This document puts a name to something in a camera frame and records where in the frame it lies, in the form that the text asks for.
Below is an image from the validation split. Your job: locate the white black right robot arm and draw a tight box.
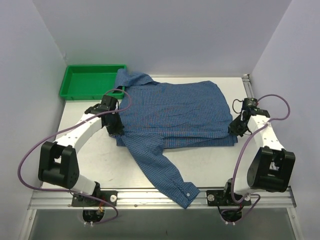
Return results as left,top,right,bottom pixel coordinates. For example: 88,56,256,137
221,97,296,205

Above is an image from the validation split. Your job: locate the green plastic tray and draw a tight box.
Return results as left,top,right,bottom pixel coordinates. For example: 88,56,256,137
59,64,127,101

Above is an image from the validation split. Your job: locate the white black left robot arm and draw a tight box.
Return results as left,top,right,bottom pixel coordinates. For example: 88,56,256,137
38,95,124,206

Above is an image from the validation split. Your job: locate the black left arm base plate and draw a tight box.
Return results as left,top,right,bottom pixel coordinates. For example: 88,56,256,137
71,190,118,207

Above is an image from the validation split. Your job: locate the aluminium right side rail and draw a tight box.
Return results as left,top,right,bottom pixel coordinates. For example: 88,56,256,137
242,74,255,98

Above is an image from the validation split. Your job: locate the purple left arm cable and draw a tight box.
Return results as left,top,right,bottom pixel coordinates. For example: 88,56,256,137
18,88,133,192

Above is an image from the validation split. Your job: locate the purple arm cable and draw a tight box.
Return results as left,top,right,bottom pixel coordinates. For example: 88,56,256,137
18,88,133,192
230,93,291,203

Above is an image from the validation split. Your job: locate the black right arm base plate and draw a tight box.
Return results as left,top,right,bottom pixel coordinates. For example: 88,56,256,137
206,178,252,207

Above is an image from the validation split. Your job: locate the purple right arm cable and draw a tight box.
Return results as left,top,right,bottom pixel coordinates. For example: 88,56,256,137
230,93,291,203

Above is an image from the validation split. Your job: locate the blue checked long sleeve shirt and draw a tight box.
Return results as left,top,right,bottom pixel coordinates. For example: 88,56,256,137
114,68,238,208

